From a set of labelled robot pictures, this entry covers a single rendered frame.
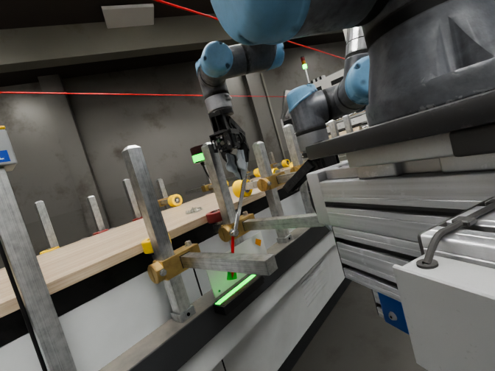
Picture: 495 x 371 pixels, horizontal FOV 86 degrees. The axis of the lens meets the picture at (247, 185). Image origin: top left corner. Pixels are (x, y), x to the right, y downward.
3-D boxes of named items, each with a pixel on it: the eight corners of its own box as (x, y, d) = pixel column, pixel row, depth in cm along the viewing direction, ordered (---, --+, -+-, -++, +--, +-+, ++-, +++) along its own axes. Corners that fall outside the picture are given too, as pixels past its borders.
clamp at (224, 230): (257, 227, 92) (253, 213, 91) (230, 242, 82) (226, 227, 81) (245, 227, 95) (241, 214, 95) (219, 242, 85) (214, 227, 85)
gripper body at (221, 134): (213, 155, 76) (202, 115, 75) (226, 154, 84) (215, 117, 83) (237, 148, 73) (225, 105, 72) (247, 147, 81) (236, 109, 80)
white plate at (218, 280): (269, 258, 93) (261, 230, 92) (216, 299, 74) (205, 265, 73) (267, 258, 93) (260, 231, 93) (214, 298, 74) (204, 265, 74)
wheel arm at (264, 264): (280, 271, 51) (274, 251, 51) (269, 280, 49) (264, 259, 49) (165, 262, 81) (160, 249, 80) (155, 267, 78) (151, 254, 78)
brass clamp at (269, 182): (288, 182, 109) (285, 170, 108) (269, 190, 99) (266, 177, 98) (276, 184, 113) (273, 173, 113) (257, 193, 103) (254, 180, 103)
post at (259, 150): (295, 255, 107) (263, 140, 103) (291, 259, 104) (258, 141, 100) (288, 255, 109) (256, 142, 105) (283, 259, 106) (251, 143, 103)
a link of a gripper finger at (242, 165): (236, 182, 77) (227, 152, 76) (244, 179, 82) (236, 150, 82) (246, 179, 76) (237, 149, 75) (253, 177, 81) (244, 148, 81)
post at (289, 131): (319, 222, 125) (292, 123, 121) (315, 224, 122) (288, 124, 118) (312, 222, 127) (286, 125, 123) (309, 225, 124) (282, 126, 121)
